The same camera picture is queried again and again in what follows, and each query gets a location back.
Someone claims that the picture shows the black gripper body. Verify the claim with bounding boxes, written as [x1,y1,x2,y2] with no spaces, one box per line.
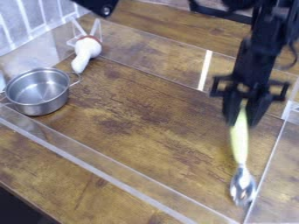
[210,39,290,101]

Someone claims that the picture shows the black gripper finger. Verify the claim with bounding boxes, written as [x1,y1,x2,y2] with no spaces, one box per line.
[247,93,274,127]
[222,89,242,123]

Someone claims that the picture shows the green handled metal spoon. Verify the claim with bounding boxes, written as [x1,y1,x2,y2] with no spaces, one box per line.
[230,107,257,207]

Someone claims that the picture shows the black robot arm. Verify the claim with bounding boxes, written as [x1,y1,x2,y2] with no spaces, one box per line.
[210,0,299,127]

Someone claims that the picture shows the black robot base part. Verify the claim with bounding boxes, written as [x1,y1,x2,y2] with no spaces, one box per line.
[71,0,119,18]

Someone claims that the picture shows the black bar on table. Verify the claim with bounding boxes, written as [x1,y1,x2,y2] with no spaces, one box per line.
[189,0,251,25]

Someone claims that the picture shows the white toy mushroom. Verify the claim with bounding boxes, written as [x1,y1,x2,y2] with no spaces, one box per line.
[71,35,102,74]

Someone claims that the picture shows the small steel pot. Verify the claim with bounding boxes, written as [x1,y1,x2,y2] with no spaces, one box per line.
[0,67,82,116]

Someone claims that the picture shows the clear acrylic enclosure wall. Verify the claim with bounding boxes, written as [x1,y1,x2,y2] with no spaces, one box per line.
[0,19,299,224]

